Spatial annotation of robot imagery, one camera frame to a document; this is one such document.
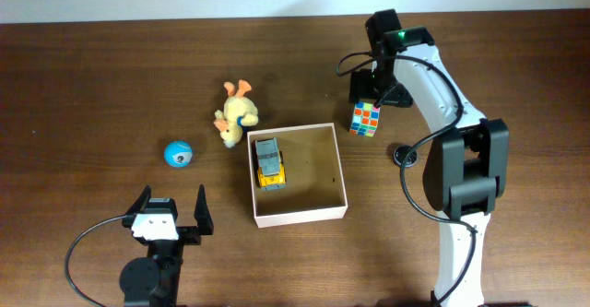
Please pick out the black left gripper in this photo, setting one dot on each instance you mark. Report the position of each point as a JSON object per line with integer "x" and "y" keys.
{"x": 192, "y": 236}

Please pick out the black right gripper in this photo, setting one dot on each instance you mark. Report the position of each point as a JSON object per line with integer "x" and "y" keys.
{"x": 359, "y": 87}

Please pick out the multicoloured puzzle cube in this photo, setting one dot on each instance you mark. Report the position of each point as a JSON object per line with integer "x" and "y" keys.
{"x": 365, "y": 119}

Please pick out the black round ridged disc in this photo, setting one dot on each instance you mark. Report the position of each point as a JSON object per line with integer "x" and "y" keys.
{"x": 404, "y": 152}

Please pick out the yellow grey toy truck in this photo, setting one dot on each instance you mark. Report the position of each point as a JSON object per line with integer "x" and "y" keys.
{"x": 271, "y": 170}

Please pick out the pink box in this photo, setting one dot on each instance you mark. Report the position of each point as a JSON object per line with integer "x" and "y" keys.
{"x": 315, "y": 188}

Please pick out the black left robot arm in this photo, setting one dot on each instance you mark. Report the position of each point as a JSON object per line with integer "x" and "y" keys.
{"x": 153, "y": 280}

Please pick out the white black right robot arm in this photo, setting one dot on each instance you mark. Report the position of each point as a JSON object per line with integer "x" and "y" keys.
{"x": 465, "y": 171}

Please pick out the blue ball with eye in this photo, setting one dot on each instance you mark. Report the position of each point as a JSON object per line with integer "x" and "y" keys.
{"x": 178, "y": 154}

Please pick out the yellow plush duck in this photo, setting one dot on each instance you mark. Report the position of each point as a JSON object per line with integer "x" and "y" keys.
{"x": 238, "y": 113}

